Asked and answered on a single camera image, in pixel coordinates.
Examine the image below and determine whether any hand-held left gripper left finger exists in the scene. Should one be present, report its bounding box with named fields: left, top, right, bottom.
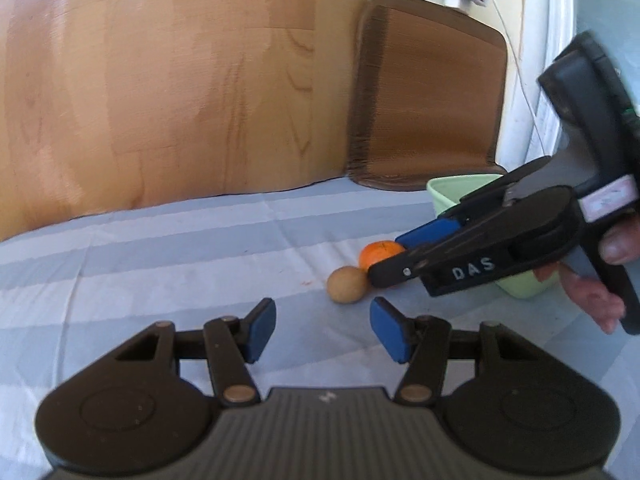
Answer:
left=112, top=298, right=277, bottom=407

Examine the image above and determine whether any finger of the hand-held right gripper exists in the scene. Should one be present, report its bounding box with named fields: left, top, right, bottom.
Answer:
left=395, top=156, right=554, bottom=252
left=367, top=184, right=577, bottom=289

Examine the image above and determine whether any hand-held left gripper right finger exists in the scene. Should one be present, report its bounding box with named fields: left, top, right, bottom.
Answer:
left=369, top=297, right=538, bottom=407

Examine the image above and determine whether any mandarin orange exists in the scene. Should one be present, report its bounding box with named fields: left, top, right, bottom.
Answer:
left=359, top=241, right=407, bottom=287

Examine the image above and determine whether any light green plastic basin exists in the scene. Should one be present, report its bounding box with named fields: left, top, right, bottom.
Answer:
left=426, top=172, right=561, bottom=301

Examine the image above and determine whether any brown kiwi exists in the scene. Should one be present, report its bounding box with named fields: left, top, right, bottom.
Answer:
left=327, top=266, right=368, bottom=306

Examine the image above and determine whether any person's right hand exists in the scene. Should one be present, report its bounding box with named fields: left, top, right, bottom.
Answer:
left=532, top=212, right=640, bottom=335

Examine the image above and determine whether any striped bedsheet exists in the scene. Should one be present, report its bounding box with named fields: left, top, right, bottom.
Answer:
left=0, top=175, right=640, bottom=480

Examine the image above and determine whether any brown woven seat cushion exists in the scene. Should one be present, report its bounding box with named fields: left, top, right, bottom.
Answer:
left=346, top=0, right=509, bottom=192

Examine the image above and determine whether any wooden headboard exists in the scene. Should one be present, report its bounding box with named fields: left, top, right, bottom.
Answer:
left=0, top=0, right=373, bottom=243

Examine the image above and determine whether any thin white cable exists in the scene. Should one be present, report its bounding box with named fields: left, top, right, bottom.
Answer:
left=479, top=0, right=552, bottom=162

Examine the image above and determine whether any white window frame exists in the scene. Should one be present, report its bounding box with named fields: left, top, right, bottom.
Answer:
left=500, top=0, right=588, bottom=173

